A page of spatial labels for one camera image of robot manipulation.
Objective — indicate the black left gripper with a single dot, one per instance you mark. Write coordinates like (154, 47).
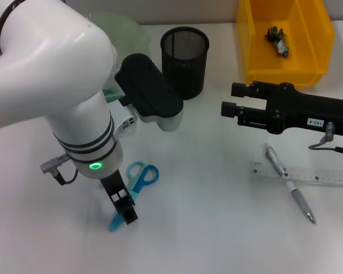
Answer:
(115, 185)

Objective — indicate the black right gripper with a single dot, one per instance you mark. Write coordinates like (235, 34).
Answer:
(303, 111)

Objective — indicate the green plastic wrapper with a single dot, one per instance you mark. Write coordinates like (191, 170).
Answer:
(278, 41)

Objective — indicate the clear plastic ruler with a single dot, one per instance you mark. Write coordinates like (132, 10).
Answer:
(326, 177)

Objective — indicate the yellow plastic bin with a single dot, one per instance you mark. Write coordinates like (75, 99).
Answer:
(303, 28)

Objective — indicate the blue capped scissors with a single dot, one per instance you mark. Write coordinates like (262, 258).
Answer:
(113, 225)

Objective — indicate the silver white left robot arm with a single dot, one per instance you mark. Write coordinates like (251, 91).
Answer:
(45, 57)

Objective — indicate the silver white pen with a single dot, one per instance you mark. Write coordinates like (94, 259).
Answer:
(295, 192)

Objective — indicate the green glass fruit bowl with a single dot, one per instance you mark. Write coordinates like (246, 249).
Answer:
(137, 37)

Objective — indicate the black mesh pen cup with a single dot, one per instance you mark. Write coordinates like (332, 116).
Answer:
(185, 51)

